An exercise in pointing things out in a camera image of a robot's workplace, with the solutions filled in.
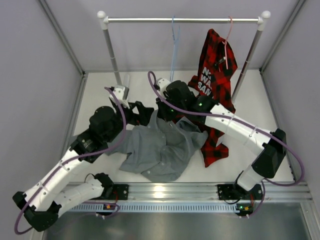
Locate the grey button shirt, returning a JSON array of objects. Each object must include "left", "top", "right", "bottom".
[{"left": 105, "top": 110, "right": 208, "bottom": 183}]

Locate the silver white clothes rack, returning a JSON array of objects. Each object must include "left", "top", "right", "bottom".
[{"left": 97, "top": 10, "right": 271, "bottom": 101}]

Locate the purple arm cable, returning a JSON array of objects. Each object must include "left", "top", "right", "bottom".
[
  {"left": 147, "top": 71, "right": 306, "bottom": 218},
  {"left": 13, "top": 86, "right": 130, "bottom": 235}
]

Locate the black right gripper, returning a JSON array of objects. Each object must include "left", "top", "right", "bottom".
[{"left": 156, "top": 93, "right": 186, "bottom": 124}]

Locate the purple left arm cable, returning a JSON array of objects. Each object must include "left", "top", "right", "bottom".
[{"left": 13, "top": 86, "right": 130, "bottom": 235}]

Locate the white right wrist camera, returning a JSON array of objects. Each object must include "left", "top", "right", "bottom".
[{"left": 155, "top": 77, "right": 170, "bottom": 98}]

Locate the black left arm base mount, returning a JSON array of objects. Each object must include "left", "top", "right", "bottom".
[{"left": 98, "top": 184, "right": 129, "bottom": 201}]

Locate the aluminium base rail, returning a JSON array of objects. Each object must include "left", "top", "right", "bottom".
[{"left": 67, "top": 181, "right": 311, "bottom": 201}]

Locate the grey slotted cable duct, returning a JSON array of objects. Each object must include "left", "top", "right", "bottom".
[{"left": 69, "top": 202, "right": 253, "bottom": 214}]

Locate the red black plaid shirt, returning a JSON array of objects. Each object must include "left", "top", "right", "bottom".
[{"left": 187, "top": 29, "right": 238, "bottom": 168}]

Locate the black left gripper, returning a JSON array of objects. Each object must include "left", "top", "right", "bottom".
[{"left": 104, "top": 100, "right": 154, "bottom": 143}]

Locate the light blue wire hanger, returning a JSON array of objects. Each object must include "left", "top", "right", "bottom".
[{"left": 169, "top": 16, "right": 181, "bottom": 82}]

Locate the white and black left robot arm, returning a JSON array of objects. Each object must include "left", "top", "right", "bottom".
[{"left": 12, "top": 101, "right": 154, "bottom": 232}]

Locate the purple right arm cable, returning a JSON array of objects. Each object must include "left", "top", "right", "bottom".
[{"left": 147, "top": 71, "right": 306, "bottom": 218}]

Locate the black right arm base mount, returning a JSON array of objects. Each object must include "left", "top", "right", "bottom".
[{"left": 217, "top": 183, "right": 248, "bottom": 200}]

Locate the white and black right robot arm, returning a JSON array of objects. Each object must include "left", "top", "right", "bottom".
[{"left": 151, "top": 79, "right": 286, "bottom": 199}]

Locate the pink wire hanger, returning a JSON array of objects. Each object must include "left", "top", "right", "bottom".
[{"left": 223, "top": 15, "right": 233, "bottom": 70}]

